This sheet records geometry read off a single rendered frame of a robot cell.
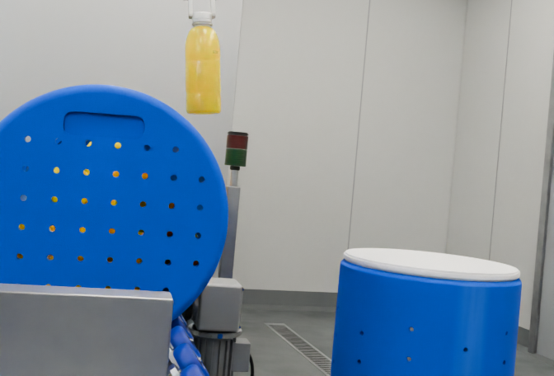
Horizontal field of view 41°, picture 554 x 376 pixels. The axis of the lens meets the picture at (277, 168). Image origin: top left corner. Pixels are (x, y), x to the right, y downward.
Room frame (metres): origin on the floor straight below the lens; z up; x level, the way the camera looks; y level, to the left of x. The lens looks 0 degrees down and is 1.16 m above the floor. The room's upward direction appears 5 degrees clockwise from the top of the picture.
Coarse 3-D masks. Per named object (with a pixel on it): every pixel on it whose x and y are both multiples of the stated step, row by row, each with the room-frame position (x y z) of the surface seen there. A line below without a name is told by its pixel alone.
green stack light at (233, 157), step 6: (228, 150) 2.14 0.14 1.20; (234, 150) 2.14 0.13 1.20; (240, 150) 2.14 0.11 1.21; (246, 150) 2.16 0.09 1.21; (228, 156) 2.14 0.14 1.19; (234, 156) 2.14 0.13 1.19; (240, 156) 2.14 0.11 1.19; (228, 162) 2.14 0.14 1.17; (234, 162) 2.14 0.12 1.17; (240, 162) 2.14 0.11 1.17
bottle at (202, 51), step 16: (192, 32) 1.44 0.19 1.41; (208, 32) 1.44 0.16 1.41; (192, 48) 1.43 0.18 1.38; (208, 48) 1.43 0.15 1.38; (192, 64) 1.43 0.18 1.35; (208, 64) 1.43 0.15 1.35; (192, 80) 1.44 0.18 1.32; (208, 80) 1.43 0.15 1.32; (192, 96) 1.44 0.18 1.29; (208, 96) 1.43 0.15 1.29; (192, 112) 1.44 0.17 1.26; (208, 112) 1.44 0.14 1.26
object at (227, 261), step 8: (232, 192) 2.15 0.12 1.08; (232, 200) 2.15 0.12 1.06; (232, 208) 2.15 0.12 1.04; (232, 216) 2.15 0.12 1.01; (232, 224) 2.15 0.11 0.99; (232, 232) 2.15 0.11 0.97; (232, 240) 2.15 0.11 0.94; (224, 248) 2.15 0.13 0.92; (232, 248) 2.15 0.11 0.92; (224, 256) 2.15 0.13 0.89; (232, 256) 2.15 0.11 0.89; (224, 264) 2.15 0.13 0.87; (232, 264) 2.15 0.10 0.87; (224, 272) 2.15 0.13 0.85; (232, 272) 2.15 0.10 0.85
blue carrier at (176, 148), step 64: (0, 128) 0.77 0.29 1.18; (64, 128) 0.79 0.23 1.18; (128, 128) 0.80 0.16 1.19; (192, 128) 0.81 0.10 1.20; (0, 192) 0.77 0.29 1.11; (64, 192) 0.78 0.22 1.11; (128, 192) 0.80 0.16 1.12; (192, 192) 0.81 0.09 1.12; (0, 256) 0.77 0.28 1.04; (64, 256) 0.78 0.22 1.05; (128, 256) 0.80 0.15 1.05; (192, 256) 0.81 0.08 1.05
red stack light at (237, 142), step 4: (228, 136) 2.15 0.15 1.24; (232, 136) 2.14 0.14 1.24; (236, 136) 2.14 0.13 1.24; (240, 136) 2.14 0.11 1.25; (244, 136) 2.14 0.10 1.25; (228, 140) 2.15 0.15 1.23; (232, 140) 2.14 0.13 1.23; (236, 140) 2.14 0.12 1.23; (240, 140) 2.14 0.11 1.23; (244, 140) 2.14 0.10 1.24; (228, 144) 2.15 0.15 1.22; (232, 144) 2.14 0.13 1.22; (236, 144) 2.14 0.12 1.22; (240, 144) 2.14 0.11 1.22; (244, 144) 2.15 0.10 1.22; (236, 148) 2.16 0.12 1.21; (240, 148) 2.14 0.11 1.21; (244, 148) 2.15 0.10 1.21
